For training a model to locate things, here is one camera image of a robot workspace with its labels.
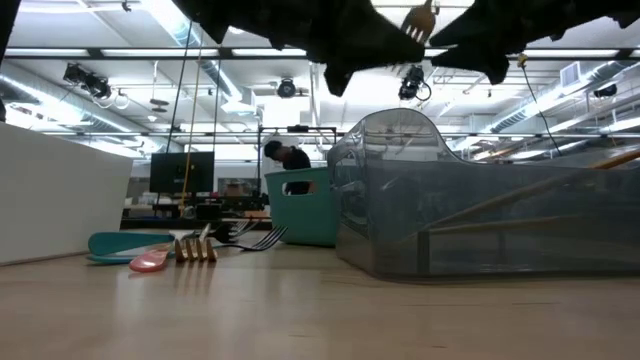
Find grey air vent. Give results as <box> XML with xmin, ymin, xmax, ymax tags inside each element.
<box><xmin>559</xmin><ymin>60</ymin><xmax>582</xmax><ymax>89</ymax></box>

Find wooden utensils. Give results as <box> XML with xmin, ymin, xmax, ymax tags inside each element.
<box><xmin>419</xmin><ymin>148</ymin><xmax>640</xmax><ymax>232</ymax></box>

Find white plastic bin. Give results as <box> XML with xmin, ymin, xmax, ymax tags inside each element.
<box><xmin>0</xmin><ymin>121</ymin><xmax>134</xmax><ymax>266</ymax></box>

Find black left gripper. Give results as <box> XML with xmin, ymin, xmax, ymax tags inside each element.
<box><xmin>172</xmin><ymin>0</ymin><xmax>426</xmax><ymax>98</ymax></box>

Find round black ceiling fixture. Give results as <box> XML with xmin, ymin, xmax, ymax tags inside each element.
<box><xmin>276</xmin><ymin>77</ymin><xmax>297</xmax><ymax>99</ymax></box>

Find smoky transparent plastic bin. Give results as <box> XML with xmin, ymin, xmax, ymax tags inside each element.
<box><xmin>327</xmin><ymin>107</ymin><xmax>640</xmax><ymax>281</ymax></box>

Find black monitor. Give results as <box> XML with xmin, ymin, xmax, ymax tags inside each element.
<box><xmin>149</xmin><ymin>151</ymin><xmax>215</xmax><ymax>195</ymax></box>

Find white cylinder tank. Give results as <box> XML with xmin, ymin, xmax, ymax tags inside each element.
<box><xmin>261</xmin><ymin>133</ymin><xmax>301</xmax><ymax>174</ymax></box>

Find cluttered black workbench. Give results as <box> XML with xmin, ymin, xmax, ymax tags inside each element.
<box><xmin>122</xmin><ymin>192</ymin><xmax>271</xmax><ymax>221</ymax></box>

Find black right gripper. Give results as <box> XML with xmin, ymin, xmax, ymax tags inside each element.
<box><xmin>429</xmin><ymin>0</ymin><xmax>640</xmax><ymax>85</ymax></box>

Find black hanging cable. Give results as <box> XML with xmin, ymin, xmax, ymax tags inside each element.
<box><xmin>154</xmin><ymin>22</ymin><xmax>194</xmax><ymax>211</ymax></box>

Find teal plastic bin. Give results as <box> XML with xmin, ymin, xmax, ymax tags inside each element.
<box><xmin>263</xmin><ymin>166</ymin><xmax>346</xmax><ymax>249</ymax></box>

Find hanging cable with yellow connector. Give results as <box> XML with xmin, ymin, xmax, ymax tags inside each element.
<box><xmin>517</xmin><ymin>49</ymin><xmax>566</xmax><ymax>164</ymax></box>

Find person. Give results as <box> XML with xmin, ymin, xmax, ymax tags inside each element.
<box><xmin>263</xmin><ymin>139</ymin><xmax>314</xmax><ymax>196</ymax></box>

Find black aluminium table frame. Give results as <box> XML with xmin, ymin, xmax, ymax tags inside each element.
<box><xmin>122</xmin><ymin>217</ymin><xmax>274</xmax><ymax>231</ymax></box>

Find black overhead beam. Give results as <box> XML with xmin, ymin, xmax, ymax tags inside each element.
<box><xmin>0</xmin><ymin>46</ymin><xmax>640</xmax><ymax>62</ymax></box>

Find teal-handled black fork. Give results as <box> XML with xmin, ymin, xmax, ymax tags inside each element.
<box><xmin>87</xmin><ymin>218</ymin><xmax>260</xmax><ymax>257</ymax></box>
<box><xmin>85</xmin><ymin>224</ymin><xmax>290</xmax><ymax>265</ymax></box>

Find black ceiling camera cluster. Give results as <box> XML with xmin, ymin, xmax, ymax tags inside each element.
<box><xmin>62</xmin><ymin>62</ymin><xmax>130</xmax><ymax>110</ymax></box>

